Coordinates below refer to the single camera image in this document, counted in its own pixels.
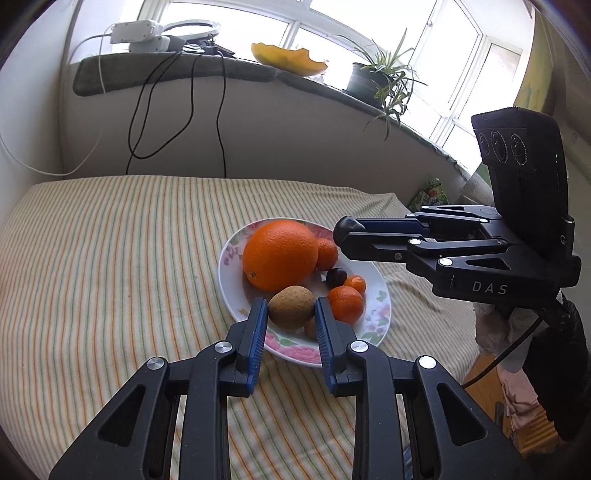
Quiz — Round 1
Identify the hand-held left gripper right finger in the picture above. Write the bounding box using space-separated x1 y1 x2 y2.
315 296 534 480

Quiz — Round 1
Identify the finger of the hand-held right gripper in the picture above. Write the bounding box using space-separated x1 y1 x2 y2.
333 217 509 278
360 205 504 239

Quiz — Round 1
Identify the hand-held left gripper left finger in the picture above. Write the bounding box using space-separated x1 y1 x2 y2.
48 298 269 480

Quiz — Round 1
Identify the white floral plate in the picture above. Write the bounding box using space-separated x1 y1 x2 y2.
218 219 392 367

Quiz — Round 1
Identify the large orange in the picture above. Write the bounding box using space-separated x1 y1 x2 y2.
243 220 319 293

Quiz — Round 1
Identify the person's right forearm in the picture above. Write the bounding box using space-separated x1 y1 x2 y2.
526 298 591 446

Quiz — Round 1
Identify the person's right hand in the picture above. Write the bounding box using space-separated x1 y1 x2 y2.
475 305 541 372

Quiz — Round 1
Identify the green packet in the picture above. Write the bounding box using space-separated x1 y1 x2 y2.
409 178 451 209

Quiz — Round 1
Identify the potted spider plant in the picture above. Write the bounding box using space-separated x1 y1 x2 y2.
332 30 428 140

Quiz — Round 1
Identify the striped blanket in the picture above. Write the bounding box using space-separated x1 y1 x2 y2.
0 175 481 480

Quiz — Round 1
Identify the pink cloth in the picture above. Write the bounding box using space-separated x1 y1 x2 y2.
500 362 542 418

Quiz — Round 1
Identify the yellow bowl on sill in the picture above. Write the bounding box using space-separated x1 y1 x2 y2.
251 42 329 77

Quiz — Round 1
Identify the black adapter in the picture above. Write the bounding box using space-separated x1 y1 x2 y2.
202 42 237 59

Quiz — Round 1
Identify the white adapter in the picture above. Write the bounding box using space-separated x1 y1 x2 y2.
129 36 186 53

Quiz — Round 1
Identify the white power strip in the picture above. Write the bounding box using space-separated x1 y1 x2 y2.
110 20 162 45

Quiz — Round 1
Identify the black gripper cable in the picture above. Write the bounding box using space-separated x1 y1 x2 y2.
463 305 573 387

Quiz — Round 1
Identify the white window frame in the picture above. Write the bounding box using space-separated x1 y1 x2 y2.
139 0 525 174

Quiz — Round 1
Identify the white ring lamp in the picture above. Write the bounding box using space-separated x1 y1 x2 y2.
163 18 228 48

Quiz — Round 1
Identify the white cable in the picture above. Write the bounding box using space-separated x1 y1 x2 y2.
0 33 115 177

